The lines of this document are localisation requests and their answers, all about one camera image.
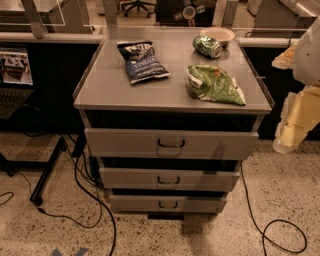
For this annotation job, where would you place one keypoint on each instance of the green chip bag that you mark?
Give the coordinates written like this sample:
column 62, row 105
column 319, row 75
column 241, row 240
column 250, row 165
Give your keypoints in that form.
column 211, row 83

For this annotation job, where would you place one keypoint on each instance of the black office chair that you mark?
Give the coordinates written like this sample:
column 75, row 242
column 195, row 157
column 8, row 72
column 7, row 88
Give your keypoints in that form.
column 138, row 4

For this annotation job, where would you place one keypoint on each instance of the open laptop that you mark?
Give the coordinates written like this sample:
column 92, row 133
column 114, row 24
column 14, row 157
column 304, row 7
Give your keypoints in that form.
column 16, row 82

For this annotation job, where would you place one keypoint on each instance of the padded gripper body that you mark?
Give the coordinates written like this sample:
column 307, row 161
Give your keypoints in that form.
column 309, row 60

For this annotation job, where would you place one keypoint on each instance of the green soda can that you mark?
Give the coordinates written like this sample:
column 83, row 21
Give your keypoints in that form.
column 207, row 46

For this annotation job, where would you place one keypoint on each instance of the blue chip bag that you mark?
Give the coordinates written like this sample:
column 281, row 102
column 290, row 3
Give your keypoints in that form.
column 141, row 63

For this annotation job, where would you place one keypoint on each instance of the grey drawer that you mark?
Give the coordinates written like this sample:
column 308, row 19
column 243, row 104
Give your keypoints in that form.
column 177, row 144
column 166, row 204
column 160, row 179

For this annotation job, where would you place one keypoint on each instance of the black laptop stand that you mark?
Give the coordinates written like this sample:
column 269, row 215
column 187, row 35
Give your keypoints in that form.
column 45, row 167

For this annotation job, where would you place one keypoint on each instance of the grey metal drawer cabinet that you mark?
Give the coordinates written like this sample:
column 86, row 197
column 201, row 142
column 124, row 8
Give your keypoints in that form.
column 106, row 99

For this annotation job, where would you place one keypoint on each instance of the white bowl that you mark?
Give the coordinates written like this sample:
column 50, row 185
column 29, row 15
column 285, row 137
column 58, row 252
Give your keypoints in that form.
column 221, row 34

